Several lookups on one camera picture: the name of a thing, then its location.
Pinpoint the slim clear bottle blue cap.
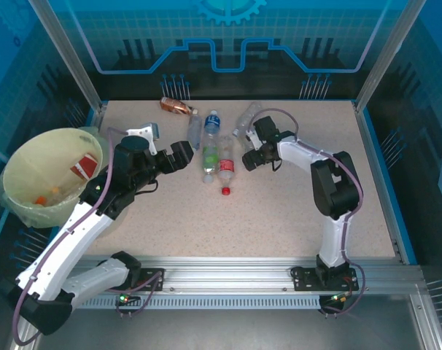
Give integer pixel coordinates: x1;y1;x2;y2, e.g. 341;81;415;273
187;114;203;151

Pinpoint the clear ribbed bottle white cap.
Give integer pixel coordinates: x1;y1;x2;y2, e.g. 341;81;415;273
232;101;265;139

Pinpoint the red label cola bottle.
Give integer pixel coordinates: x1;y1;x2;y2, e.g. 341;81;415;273
219;135;237;185

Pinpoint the green label clear bottle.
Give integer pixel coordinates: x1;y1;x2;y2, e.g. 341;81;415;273
201;138;221;184

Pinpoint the blue label water bottle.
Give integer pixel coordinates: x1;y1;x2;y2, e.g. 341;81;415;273
204;109;222;147

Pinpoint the crushed brown plastic bottle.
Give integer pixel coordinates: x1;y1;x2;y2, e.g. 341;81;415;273
160;96;199;117

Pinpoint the red label tea bottle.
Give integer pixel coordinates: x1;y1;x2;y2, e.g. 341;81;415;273
69;152;100;180

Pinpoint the pale green waste bin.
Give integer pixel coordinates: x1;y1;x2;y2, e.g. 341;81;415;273
0;125;115;230

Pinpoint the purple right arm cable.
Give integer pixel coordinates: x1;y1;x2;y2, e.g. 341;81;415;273
253;108;366;319

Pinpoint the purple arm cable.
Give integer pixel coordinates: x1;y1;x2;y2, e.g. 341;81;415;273
253;108;366;319
12;126;166;346

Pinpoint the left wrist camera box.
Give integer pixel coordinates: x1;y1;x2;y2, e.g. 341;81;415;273
128;122;160;154

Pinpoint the aluminium side rail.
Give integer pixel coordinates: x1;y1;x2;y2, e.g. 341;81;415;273
352;101;406;263
85;101;109;131

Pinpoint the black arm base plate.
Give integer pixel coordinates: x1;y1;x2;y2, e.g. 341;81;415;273
290;265;360;292
135;268;166;292

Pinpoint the aluminium mounting rail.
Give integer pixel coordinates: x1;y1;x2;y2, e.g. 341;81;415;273
31;256;426;297

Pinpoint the aluminium frame post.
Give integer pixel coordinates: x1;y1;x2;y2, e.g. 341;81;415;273
28;0;106;112
354;0;428;112

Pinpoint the slotted grey cable duct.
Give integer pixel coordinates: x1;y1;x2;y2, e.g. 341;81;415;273
44;295;322;311

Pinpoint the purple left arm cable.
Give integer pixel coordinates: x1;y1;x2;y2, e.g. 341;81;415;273
12;126;166;346

